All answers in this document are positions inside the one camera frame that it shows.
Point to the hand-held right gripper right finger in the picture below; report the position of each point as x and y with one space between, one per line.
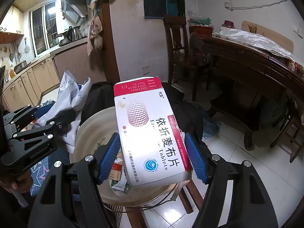
196 158

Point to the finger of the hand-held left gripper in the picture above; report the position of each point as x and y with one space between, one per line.
45 129
21 117

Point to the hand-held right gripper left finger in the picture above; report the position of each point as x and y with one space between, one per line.
109 158

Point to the small red white box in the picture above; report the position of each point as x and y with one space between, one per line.
116 168

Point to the pile of green white sachets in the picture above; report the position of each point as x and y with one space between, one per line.
121 185

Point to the white plastic bucket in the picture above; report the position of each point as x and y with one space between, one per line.
92 128

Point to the white blue packet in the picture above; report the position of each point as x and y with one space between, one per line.
71 92

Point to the white red medicine box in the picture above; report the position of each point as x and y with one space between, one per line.
147 133

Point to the person's left forearm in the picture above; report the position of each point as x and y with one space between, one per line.
11 211

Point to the person's left hand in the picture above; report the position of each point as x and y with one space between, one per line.
21 182

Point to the blue checked tablecloth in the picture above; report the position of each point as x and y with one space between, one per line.
40 178

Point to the blue plastic bag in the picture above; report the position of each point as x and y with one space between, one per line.
211 125

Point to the wooden stool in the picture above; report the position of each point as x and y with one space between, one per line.
185 200

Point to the black clothing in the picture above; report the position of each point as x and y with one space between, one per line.
187 114

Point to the silver pot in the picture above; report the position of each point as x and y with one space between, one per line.
20 67

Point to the beige kitchen base cabinets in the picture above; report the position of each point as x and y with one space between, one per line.
47 73

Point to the gas stove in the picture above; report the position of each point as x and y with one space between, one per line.
64 42

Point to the kitchen window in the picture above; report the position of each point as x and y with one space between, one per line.
44 27

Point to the steel kettle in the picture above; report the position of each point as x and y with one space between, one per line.
73 34

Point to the dark wooden chair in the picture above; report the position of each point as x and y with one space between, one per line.
174 26
292 128

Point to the hanging pinkish plastic bags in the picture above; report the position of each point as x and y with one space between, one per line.
95 35

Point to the dark wooden table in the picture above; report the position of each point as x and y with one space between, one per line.
249 63

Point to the steel range hood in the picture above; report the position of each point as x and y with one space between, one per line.
72 10

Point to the red basket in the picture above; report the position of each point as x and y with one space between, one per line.
201 30

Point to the silver foil sheet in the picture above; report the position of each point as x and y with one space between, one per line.
249 39

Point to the purple pot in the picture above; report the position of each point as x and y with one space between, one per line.
228 25

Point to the light wooden board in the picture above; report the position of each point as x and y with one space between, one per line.
273 36

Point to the white wall socket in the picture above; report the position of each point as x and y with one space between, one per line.
145 70

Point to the wall cabinet with wooden underside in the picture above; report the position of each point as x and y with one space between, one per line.
9 21

